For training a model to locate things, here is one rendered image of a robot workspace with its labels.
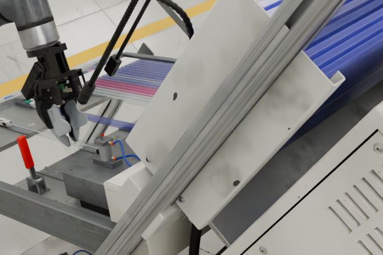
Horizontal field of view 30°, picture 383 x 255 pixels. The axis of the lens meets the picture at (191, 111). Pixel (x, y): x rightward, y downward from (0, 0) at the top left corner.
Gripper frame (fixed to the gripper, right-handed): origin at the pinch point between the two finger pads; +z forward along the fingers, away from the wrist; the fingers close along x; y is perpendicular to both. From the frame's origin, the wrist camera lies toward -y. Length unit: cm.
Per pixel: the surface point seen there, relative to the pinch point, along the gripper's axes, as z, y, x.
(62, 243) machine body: 28.1, -20.5, 2.2
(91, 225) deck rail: 6.1, 30.5, -21.1
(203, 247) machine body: 45, -8, 34
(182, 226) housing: 10.4, 40.4, -11.4
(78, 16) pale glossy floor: -12, -126, 107
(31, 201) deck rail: 3.0, 14.8, -21.1
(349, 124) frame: 4, 57, 16
